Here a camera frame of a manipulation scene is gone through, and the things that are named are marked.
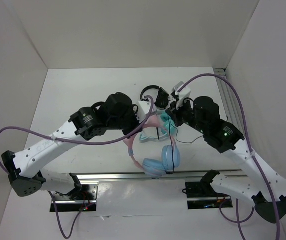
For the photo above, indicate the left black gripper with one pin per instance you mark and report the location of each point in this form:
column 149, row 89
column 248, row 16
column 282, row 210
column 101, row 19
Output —
column 136, row 123

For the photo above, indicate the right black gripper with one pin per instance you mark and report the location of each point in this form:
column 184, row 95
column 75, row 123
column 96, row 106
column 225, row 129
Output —
column 175, row 112

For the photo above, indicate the pink blue cat-ear headphones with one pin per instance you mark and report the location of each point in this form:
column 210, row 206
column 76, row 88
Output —
column 155, row 159

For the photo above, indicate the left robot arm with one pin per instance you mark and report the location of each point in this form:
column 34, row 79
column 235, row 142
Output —
column 26, row 169

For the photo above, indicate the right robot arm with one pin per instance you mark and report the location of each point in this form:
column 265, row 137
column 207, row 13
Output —
column 266, row 190

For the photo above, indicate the white teal cat-ear headphones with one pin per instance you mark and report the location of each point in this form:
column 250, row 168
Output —
column 159, row 126

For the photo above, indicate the black headphones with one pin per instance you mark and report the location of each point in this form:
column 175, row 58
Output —
column 163, row 98

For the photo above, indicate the white front cover plate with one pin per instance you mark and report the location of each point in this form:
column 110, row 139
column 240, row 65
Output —
column 139, row 198

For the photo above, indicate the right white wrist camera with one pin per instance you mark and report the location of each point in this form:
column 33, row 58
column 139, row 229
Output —
column 179, row 93

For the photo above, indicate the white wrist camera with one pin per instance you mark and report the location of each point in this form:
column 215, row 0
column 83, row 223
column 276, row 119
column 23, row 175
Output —
column 143, row 109
column 179, row 93

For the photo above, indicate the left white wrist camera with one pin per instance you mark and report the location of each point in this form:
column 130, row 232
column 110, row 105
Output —
column 143, row 109

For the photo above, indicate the aluminium right rail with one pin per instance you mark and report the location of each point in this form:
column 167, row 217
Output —
column 230, row 108

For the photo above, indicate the aluminium rail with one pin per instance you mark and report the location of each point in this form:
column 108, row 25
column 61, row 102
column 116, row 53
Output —
column 230, row 108
column 131, row 176

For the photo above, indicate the aluminium front rail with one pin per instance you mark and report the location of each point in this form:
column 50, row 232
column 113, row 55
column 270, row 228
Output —
column 131, row 176

